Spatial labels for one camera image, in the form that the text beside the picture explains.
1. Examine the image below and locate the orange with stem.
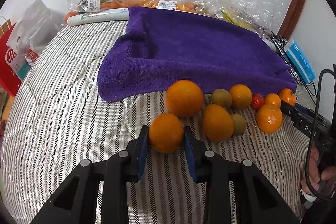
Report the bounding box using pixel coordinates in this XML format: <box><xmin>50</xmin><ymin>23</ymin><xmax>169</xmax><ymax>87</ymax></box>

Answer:
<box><xmin>277</xmin><ymin>88</ymin><xmax>296</xmax><ymax>106</ymax></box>

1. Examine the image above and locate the mandarin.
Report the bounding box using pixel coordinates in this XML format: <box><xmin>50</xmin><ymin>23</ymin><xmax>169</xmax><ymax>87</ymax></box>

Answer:
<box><xmin>256</xmin><ymin>104</ymin><xmax>283</xmax><ymax>134</ymax></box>

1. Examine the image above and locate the lone orange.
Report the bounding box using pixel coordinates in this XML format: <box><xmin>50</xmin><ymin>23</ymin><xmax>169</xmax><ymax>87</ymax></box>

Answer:
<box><xmin>149</xmin><ymin>113</ymin><xmax>184</xmax><ymax>153</ymax></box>

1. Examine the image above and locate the right hand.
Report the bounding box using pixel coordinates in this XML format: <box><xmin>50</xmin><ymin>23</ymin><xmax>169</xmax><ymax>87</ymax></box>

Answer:
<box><xmin>309</xmin><ymin>144</ymin><xmax>336</xmax><ymax>190</ymax></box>

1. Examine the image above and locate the small orange back right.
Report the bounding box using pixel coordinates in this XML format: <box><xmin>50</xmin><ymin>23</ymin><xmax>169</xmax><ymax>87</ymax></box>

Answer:
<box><xmin>264</xmin><ymin>93</ymin><xmax>281</xmax><ymax>108</ymax></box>

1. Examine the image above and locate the small red tomato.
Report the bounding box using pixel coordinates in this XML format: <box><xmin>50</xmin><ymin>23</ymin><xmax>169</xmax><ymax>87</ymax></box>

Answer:
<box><xmin>250</xmin><ymin>93</ymin><xmax>265</xmax><ymax>110</ymax></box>

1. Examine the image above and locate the orange middle back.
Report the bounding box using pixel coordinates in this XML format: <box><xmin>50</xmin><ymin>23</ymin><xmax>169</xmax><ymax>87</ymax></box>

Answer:
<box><xmin>229</xmin><ymin>84</ymin><xmax>252</xmax><ymax>110</ymax></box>

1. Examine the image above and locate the kiwi front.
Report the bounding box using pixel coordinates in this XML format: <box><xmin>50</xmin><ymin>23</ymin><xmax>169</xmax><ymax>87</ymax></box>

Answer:
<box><xmin>231</xmin><ymin>114</ymin><xmax>246</xmax><ymax>136</ymax></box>

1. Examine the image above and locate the kiwi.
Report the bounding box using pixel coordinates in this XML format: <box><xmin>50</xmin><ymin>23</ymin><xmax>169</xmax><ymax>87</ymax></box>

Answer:
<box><xmin>231</xmin><ymin>114</ymin><xmax>246</xmax><ymax>136</ymax></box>
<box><xmin>210</xmin><ymin>89</ymin><xmax>232</xmax><ymax>109</ymax></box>

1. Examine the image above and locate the blue tissue pack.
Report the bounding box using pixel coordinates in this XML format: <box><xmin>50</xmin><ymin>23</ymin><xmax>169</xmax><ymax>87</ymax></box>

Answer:
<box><xmin>284</xmin><ymin>39</ymin><xmax>315</xmax><ymax>84</ymax></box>

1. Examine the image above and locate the kiwi back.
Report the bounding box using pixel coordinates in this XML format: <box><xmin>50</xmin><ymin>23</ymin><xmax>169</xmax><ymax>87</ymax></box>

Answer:
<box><xmin>210</xmin><ymin>89</ymin><xmax>232</xmax><ymax>109</ymax></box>

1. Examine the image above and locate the orange front left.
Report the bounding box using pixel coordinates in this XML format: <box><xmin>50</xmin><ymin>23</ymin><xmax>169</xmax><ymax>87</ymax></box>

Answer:
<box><xmin>203</xmin><ymin>104</ymin><xmax>234</xmax><ymax>142</ymax></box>

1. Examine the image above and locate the large orange far left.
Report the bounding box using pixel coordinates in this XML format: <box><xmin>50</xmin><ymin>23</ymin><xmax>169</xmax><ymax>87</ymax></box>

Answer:
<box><xmin>166</xmin><ymin>80</ymin><xmax>204</xmax><ymax>118</ymax></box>

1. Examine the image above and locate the red paper shopping bag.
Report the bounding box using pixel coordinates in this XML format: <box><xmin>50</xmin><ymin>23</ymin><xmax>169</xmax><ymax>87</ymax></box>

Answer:
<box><xmin>0</xmin><ymin>16</ymin><xmax>22</xmax><ymax>97</ymax></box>

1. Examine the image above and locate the purple towel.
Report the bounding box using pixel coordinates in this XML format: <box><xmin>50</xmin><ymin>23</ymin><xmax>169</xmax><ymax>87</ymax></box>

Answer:
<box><xmin>97</xmin><ymin>7</ymin><xmax>297</xmax><ymax>102</ymax></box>

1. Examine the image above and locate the plastic bag of mandarins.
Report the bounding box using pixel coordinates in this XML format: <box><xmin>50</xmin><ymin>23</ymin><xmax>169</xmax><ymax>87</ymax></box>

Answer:
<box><xmin>63</xmin><ymin>0</ymin><xmax>197</xmax><ymax>23</ymax></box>

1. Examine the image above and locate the grey plastic bag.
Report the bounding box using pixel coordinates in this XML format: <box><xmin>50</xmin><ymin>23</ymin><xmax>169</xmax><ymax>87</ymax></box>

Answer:
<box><xmin>7</xmin><ymin>0</ymin><xmax>63</xmax><ymax>80</ymax></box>

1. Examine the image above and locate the white rolled paper tube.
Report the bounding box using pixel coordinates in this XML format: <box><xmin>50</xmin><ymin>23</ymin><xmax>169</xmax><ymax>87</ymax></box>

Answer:
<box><xmin>67</xmin><ymin>8</ymin><xmax>129</xmax><ymax>27</ymax></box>

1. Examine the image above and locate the black cable bundle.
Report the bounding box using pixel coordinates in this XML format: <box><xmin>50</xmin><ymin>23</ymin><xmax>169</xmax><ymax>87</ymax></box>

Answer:
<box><xmin>269</xmin><ymin>32</ymin><xmax>320</xmax><ymax>104</ymax></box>

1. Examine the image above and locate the brown wooden door frame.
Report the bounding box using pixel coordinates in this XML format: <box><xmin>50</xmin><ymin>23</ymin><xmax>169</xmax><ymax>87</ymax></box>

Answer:
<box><xmin>277</xmin><ymin>0</ymin><xmax>306</xmax><ymax>40</ymax></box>

